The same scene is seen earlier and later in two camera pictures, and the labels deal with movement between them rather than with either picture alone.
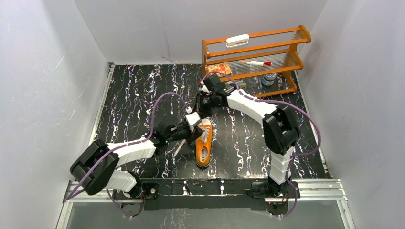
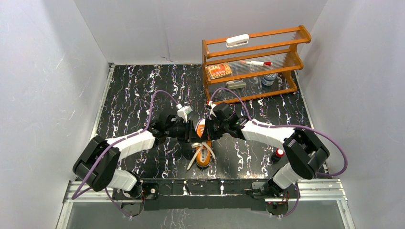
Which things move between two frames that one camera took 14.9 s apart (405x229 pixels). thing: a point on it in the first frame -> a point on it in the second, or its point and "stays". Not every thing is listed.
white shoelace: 203,130 -> 199,145
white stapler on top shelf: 237,41 stays
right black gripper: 202,112 -> 208,133
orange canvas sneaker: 204,147 stays
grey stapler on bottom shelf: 241,84 stays
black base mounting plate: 206,194 stays
